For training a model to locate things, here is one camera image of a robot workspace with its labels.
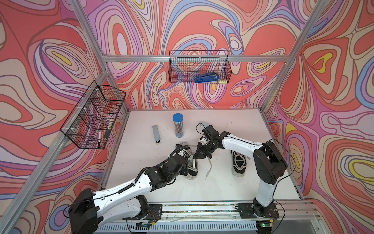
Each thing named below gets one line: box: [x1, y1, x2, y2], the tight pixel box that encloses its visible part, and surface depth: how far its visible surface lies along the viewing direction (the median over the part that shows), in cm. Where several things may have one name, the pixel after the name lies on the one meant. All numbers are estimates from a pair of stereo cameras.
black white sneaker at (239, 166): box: [230, 150, 247, 178], surface depth 84 cm
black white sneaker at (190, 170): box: [174, 144, 199, 180], surface depth 82 cm
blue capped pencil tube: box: [172, 113, 185, 138], surface depth 92 cm
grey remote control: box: [151, 124, 162, 145], surface depth 101 cm
